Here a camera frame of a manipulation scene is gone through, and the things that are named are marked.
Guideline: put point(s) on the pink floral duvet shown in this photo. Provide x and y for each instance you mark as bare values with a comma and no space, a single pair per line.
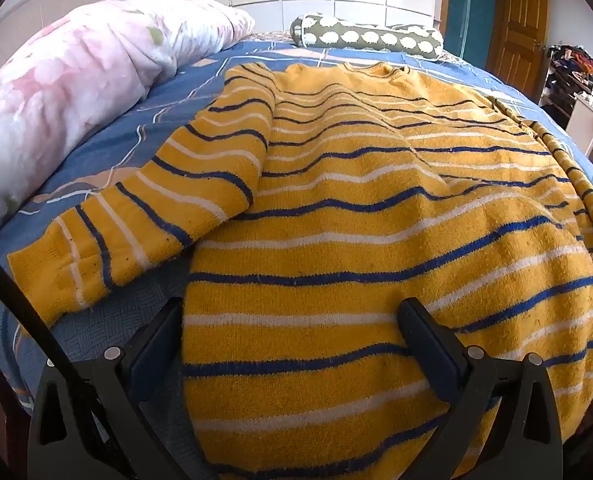
66,85

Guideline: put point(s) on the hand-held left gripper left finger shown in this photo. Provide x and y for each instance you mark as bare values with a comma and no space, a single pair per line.
156,355

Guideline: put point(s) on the yellow striped sweater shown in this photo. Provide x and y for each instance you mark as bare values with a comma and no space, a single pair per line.
326,260

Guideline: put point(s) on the green bolster pillow white spots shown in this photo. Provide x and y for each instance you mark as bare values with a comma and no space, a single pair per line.
371,37

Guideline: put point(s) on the blue patterned bed sheet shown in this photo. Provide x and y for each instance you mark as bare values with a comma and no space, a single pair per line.
126,127

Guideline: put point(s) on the brown wooden door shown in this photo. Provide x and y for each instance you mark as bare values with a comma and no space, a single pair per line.
519,25

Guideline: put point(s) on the teal hanging cloth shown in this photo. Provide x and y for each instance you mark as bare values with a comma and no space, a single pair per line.
464,10

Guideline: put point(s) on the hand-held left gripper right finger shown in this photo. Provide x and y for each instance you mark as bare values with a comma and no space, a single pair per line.
429,355

